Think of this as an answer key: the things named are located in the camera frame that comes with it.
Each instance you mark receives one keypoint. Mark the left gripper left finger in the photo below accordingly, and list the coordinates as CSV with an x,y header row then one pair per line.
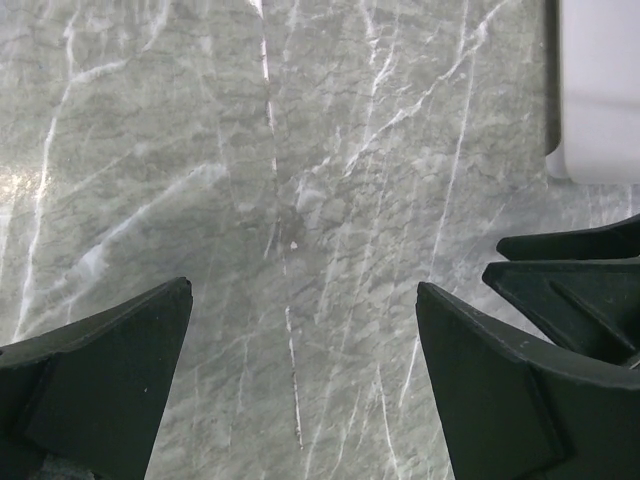
x,y
94,391

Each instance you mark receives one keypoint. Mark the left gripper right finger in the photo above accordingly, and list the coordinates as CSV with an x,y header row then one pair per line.
x,y
513,406

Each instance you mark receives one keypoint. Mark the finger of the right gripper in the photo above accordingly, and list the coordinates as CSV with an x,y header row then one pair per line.
x,y
619,240
590,307

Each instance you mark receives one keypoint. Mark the white plastic bin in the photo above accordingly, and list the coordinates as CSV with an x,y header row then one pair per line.
x,y
598,67

